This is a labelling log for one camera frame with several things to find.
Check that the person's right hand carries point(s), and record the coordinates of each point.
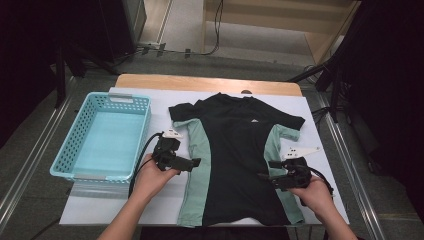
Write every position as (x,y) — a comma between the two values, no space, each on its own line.
(316,196)

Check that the person's left hand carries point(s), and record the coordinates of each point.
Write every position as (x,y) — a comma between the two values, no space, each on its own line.
(150,180)

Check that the black metal stand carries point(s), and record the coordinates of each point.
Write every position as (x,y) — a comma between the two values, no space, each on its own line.
(60,76)
(334,93)

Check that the black and green t-shirt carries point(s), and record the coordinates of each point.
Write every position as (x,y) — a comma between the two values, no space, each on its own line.
(233,150)

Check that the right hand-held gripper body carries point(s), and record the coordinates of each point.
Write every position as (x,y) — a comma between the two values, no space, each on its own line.
(300,173)

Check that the light blue plastic basket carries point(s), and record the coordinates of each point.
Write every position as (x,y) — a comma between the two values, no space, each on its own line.
(110,140)

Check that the dark curtain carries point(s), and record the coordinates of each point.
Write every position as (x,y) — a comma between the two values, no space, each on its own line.
(20,50)
(393,66)

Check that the wooden shelf unit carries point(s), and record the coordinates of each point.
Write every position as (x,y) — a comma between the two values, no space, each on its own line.
(253,16)

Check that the wooden table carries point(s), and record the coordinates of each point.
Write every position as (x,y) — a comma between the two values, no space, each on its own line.
(200,83)

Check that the dark cabinet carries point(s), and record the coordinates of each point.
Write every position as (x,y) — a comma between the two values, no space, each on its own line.
(116,26)

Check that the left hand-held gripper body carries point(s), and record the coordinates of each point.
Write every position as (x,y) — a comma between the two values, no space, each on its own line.
(166,150)

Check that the person's dark clothing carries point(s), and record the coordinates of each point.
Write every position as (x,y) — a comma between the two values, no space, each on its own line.
(216,235)

